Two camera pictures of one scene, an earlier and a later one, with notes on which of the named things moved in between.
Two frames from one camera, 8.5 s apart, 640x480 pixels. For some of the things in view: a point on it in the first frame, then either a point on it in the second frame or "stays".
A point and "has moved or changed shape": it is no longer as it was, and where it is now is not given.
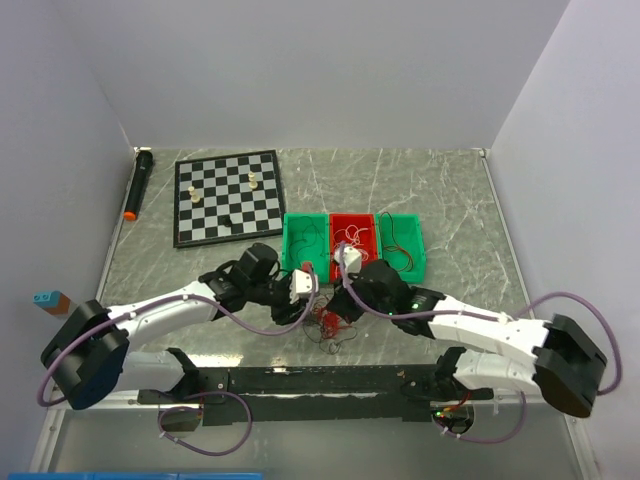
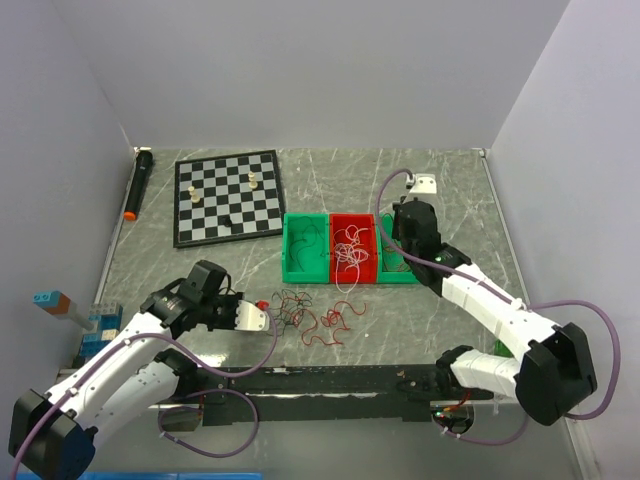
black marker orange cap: [143, 166] stays
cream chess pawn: [252, 183] stays
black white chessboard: [225, 198] stays
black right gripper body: [360, 288] → [397, 228]
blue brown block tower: [54, 302] stays
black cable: [328, 353] has moved or changed shape
